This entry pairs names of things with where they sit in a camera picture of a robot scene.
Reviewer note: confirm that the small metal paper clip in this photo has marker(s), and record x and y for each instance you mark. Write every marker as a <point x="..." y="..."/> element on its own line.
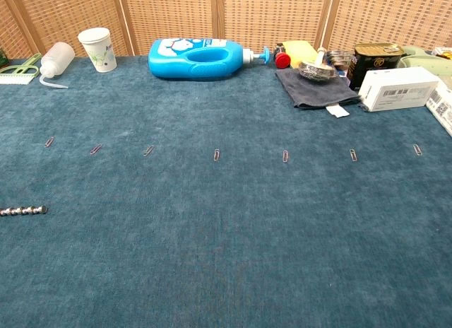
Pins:
<point x="148" y="151"/>
<point x="353" y="155"/>
<point x="417" y="150"/>
<point x="285" y="156"/>
<point x="216" y="155"/>
<point x="95" y="149"/>
<point x="49" y="141"/>

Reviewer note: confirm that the small silver metal chain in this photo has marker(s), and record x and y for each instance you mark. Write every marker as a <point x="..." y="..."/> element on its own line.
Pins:
<point x="21" y="211"/>

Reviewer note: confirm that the green hand brush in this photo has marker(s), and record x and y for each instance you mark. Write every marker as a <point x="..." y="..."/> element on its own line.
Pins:
<point x="17" y="76"/>

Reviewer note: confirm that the blue table cloth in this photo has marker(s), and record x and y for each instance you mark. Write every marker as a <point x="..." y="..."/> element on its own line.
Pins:
<point x="226" y="236"/>

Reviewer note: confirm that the dark grey folded cloth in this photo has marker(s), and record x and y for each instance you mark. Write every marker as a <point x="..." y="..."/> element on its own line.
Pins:
<point x="310" y="93"/>

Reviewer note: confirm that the blue detergent pump bottle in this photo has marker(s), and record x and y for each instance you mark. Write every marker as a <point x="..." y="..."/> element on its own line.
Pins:
<point x="169" y="64"/>

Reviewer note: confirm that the red and black cap item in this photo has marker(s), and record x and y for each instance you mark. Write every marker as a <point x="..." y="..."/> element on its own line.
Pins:
<point x="282" y="60"/>

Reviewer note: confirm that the patterned tape roll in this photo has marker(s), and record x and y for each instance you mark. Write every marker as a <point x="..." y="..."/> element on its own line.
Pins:
<point x="316" y="73"/>

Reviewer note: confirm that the yellow sponge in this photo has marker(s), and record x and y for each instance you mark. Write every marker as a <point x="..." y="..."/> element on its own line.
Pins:
<point x="300" y="50"/>

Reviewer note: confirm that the white plastic spoon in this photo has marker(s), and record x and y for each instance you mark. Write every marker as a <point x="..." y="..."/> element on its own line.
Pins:
<point x="320" y="55"/>

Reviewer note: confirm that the binder clip package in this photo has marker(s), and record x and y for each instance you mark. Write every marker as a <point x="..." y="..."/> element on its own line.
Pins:
<point x="340" y="57"/>

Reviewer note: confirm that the woven wooden folding screen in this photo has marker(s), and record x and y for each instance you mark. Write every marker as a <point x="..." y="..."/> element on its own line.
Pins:
<point x="176" y="13"/>

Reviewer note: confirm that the white paper cup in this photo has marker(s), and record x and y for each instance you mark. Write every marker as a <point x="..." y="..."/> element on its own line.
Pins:
<point x="99" y="48"/>

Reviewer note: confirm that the gold and black tin can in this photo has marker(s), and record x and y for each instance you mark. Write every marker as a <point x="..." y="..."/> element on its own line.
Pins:
<point x="370" y="63"/>

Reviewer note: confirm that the white cardboard box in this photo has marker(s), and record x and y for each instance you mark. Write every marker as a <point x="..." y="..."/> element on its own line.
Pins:
<point x="395" y="89"/>

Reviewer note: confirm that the translucent squeeze wash bottle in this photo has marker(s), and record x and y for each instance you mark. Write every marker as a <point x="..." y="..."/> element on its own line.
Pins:
<point x="56" y="57"/>

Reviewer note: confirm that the pale green dustpan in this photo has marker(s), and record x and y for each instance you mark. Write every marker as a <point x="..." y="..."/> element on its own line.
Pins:
<point x="420" y="57"/>

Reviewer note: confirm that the multicolour tissue pack strip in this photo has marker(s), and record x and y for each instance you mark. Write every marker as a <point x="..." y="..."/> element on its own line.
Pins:
<point x="442" y="107"/>

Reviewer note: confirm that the yellow snack packet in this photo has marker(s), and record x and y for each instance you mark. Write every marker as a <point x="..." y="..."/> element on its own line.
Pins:
<point x="444" y="53"/>

